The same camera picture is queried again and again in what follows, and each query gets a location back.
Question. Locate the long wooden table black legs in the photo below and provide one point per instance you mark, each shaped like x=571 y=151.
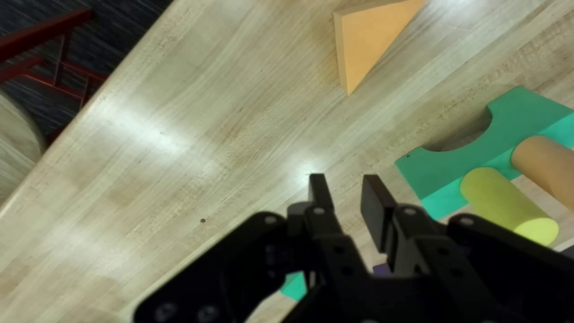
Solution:
x=208 y=149

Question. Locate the purple square block with hole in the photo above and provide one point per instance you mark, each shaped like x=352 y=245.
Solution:
x=381 y=270

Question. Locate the large green arch block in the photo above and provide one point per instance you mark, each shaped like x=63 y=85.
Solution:
x=521 y=119

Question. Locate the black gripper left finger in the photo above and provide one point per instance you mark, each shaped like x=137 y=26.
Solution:
x=252 y=270

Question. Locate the orange cylinder block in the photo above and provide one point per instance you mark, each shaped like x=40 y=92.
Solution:
x=547 y=167

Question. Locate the small green arch block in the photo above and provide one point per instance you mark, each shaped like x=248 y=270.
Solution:
x=293 y=288

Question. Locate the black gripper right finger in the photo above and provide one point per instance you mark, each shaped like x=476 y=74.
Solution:
x=467 y=275

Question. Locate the yellow cylinder block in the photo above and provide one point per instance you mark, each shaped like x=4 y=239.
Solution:
x=503 y=200

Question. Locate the orange triangle block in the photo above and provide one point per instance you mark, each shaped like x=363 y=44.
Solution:
x=370 y=42

